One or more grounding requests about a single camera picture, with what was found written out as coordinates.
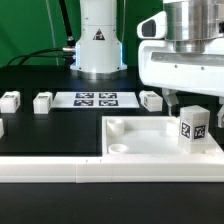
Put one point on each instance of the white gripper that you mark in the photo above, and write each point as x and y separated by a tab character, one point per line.
182	51

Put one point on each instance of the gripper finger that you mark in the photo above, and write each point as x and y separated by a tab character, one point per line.
220	114

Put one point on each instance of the white square table top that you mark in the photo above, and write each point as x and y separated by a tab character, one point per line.
157	135

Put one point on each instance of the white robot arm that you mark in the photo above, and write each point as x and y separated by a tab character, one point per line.
98	51

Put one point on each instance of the white L-shaped obstacle fence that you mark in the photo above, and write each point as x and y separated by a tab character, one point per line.
113	168

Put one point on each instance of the white block at left edge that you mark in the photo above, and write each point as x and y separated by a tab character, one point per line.
1	128

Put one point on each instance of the white marker base plate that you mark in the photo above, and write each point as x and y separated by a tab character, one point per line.
95	100

